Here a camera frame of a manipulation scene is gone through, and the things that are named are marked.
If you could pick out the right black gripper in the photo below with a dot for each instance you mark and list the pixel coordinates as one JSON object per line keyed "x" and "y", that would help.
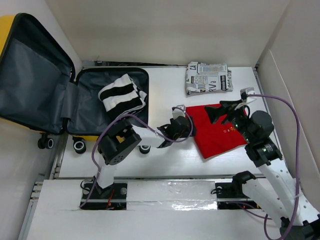
{"x": 228, "y": 107}

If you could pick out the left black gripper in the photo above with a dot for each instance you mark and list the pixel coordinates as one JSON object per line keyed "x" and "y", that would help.
{"x": 187, "y": 130}

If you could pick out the red shirt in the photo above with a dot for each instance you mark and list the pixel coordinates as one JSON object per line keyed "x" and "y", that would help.
{"x": 213, "y": 139}

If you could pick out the newspaper print garment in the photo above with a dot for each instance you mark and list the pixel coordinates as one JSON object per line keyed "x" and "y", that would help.
{"x": 202, "y": 78}

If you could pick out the black and white striped garment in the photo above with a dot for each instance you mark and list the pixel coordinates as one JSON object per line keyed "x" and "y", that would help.
{"x": 122, "y": 97}

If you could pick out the yellow suitcase with grey lining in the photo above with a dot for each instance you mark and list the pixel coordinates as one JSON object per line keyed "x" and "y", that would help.
{"x": 41, "y": 90}

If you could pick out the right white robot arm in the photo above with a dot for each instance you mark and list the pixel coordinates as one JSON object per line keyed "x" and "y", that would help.
{"x": 287, "y": 206}

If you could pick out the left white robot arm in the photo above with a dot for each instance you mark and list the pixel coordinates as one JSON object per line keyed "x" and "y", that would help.
{"x": 122, "y": 138}

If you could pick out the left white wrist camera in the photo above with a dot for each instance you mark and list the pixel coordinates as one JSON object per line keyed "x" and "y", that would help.
{"x": 179, "y": 111}

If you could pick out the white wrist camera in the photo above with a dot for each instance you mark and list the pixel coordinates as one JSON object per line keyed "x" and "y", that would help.
{"x": 247, "y": 96}
{"x": 179, "y": 111}

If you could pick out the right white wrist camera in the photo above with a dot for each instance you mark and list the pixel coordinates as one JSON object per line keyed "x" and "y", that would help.
{"x": 247, "y": 96}

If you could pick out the aluminium mounting rail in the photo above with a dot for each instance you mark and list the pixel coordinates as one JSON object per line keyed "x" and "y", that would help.
{"x": 140, "y": 195}

